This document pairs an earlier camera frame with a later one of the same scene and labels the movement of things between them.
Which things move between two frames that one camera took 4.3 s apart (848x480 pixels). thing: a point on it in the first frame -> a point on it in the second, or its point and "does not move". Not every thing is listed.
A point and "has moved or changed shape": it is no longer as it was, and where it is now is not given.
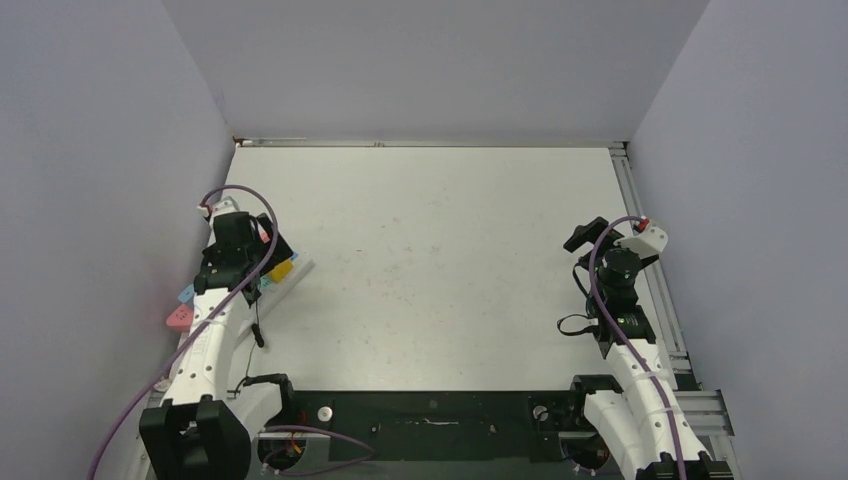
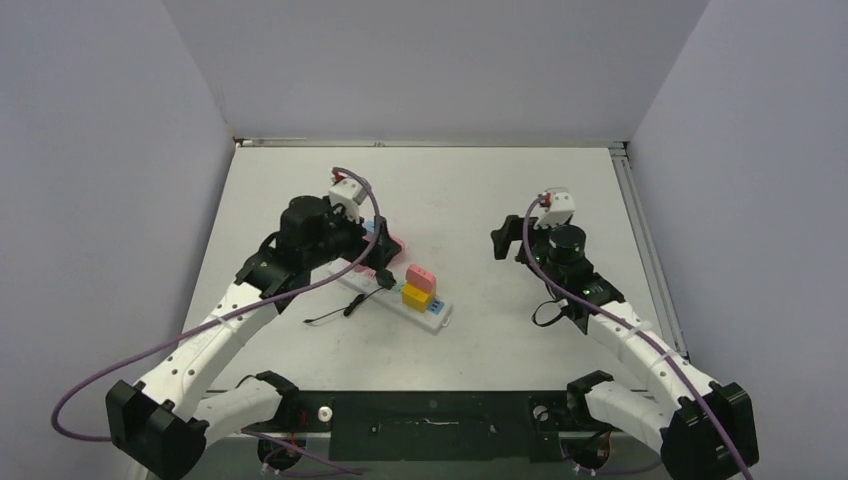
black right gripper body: x=607 y=239 -> x=539 y=245
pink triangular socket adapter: x=181 y=318 -> x=372 y=273
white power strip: x=247 y=316 has moved or changed shape
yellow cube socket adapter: x=279 y=272 has moved or changed shape
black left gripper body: x=259 y=250 -> x=343 y=239
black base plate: x=434 y=425 does not move
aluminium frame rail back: x=422 y=142 does not move
